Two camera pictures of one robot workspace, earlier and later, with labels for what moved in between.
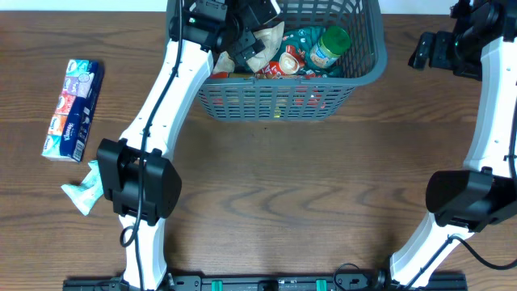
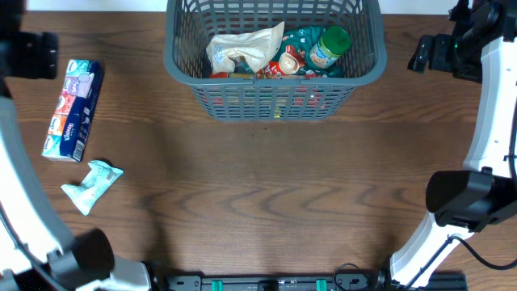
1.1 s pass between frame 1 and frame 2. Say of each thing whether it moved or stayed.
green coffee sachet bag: stayed
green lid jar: stayed
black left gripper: moved
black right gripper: stayed
